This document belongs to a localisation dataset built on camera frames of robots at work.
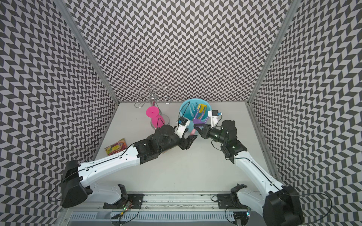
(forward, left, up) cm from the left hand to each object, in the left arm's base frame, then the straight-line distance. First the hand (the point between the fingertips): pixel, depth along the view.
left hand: (191, 134), depth 70 cm
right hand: (+4, -2, -1) cm, 4 cm away
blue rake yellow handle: (+28, -2, -14) cm, 31 cm away
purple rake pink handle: (+6, -3, +3) cm, 8 cm away
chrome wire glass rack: (+25, +22, +4) cm, 33 cm away
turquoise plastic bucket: (+23, +4, -9) cm, 25 cm away
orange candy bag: (+3, +48, -21) cm, 52 cm away
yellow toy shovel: (+28, -7, -10) cm, 31 cm away
